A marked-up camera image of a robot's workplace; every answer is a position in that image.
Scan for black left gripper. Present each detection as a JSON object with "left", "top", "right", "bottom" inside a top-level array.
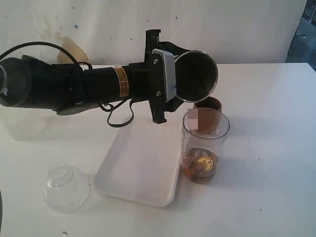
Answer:
[{"left": 129, "top": 29, "right": 190, "bottom": 124}]

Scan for stainless steel cup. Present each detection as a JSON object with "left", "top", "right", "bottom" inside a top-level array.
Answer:
[{"left": 175, "top": 50, "right": 218, "bottom": 103}]

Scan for brown wooden cup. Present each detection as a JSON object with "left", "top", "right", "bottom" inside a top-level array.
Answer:
[{"left": 193, "top": 96, "right": 222, "bottom": 134}]

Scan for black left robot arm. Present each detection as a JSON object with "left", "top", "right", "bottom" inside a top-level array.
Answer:
[{"left": 0, "top": 29, "right": 186, "bottom": 124}]

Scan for clear plastic shaker cup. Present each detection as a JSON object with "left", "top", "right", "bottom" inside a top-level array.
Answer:
[{"left": 181, "top": 108, "right": 231, "bottom": 185}]

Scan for clear plastic shaker lid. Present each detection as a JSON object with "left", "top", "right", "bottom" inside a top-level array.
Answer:
[{"left": 43, "top": 163, "right": 91, "bottom": 213}]

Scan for white rectangular tray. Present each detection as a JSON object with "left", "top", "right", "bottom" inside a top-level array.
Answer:
[{"left": 93, "top": 118, "right": 181, "bottom": 207}]

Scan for gold coin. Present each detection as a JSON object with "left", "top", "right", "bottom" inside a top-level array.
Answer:
[{"left": 192, "top": 154, "right": 213, "bottom": 173}]

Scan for brown coins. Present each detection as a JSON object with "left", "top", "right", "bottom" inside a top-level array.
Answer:
[{"left": 181, "top": 148, "right": 219, "bottom": 183}]

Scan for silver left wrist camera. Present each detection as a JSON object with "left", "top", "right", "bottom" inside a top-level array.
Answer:
[{"left": 152, "top": 49, "right": 177, "bottom": 102}]

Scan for black cable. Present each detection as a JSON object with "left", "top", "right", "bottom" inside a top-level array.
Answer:
[{"left": 0, "top": 41, "right": 135, "bottom": 128}]

